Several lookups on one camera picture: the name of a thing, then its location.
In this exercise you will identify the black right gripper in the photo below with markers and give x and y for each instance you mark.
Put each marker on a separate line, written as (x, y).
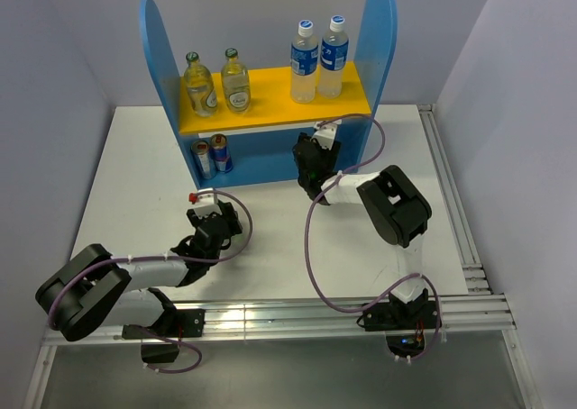
(332, 156)

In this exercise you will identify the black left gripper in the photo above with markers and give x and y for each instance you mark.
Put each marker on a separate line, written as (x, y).
(233, 224)

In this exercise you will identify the blue and yellow shelf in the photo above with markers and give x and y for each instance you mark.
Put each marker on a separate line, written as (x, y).
(261, 140)

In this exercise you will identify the Chang soda water bottle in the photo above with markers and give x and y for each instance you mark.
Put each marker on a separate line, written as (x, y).
(236, 82)
(200, 86)

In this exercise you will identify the Pocari Sweat bottle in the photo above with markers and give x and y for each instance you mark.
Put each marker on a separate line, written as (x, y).
(333, 57)
(303, 63)

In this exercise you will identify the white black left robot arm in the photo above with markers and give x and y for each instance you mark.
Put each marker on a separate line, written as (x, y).
(95, 289)

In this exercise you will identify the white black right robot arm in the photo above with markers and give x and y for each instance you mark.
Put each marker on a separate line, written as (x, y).
(398, 212)

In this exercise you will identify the Red Bull can left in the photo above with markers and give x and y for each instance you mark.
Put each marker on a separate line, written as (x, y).
(201, 153)

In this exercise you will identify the red bull can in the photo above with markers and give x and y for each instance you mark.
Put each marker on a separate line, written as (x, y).
(220, 152)
(201, 153)

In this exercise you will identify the Red Bull can right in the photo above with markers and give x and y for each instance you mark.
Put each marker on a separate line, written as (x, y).
(220, 152)

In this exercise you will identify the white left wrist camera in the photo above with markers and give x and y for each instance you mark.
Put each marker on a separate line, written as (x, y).
(204, 202)

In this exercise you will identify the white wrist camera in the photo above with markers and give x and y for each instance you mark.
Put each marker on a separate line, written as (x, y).
(325, 133)
(204, 202)

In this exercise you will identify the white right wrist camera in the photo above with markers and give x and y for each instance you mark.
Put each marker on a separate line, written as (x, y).
(325, 133)

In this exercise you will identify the aluminium rail frame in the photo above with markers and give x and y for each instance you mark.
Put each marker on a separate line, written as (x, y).
(267, 351)

